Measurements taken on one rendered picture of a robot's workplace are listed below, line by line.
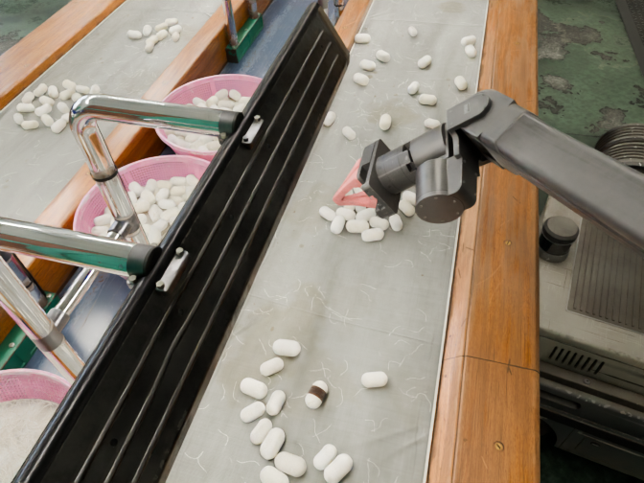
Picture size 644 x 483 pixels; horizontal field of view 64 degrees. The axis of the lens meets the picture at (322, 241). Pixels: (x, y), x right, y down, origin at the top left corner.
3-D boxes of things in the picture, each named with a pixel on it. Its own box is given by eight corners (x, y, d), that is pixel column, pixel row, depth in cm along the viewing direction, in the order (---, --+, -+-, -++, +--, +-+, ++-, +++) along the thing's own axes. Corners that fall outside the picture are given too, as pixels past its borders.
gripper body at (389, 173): (356, 189, 69) (402, 167, 64) (369, 143, 75) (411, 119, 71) (386, 219, 72) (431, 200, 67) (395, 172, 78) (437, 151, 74)
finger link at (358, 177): (316, 197, 75) (367, 172, 69) (327, 166, 80) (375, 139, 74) (346, 226, 78) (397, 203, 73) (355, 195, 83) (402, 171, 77)
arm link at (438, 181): (520, 131, 65) (487, 88, 61) (531, 202, 59) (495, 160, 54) (438, 169, 73) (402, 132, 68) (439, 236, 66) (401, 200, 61)
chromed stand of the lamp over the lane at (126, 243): (301, 359, 77) (265, 99, 43) (255, 501, 64) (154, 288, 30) (184, 333, 80) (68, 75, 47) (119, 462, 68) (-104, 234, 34)
